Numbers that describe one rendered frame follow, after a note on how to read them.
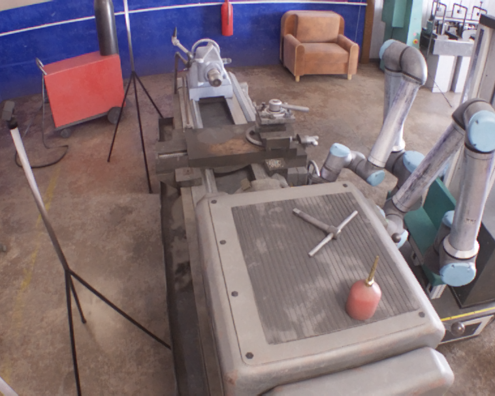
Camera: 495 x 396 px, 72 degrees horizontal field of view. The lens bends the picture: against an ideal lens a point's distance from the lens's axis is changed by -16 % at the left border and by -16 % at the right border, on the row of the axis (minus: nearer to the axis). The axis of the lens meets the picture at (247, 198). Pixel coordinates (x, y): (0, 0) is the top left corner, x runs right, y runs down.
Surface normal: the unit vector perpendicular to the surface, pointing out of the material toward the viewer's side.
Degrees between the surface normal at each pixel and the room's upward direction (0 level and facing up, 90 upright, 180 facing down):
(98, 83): 90
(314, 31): 100
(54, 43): 90
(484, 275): 90
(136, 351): 0
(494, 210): 0
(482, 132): 83
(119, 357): 0
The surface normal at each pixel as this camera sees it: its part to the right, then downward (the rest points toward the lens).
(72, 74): 0.52, 0.53
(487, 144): -0.33, 0.48
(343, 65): 0.20, 0.61
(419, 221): 0.00, -0.79
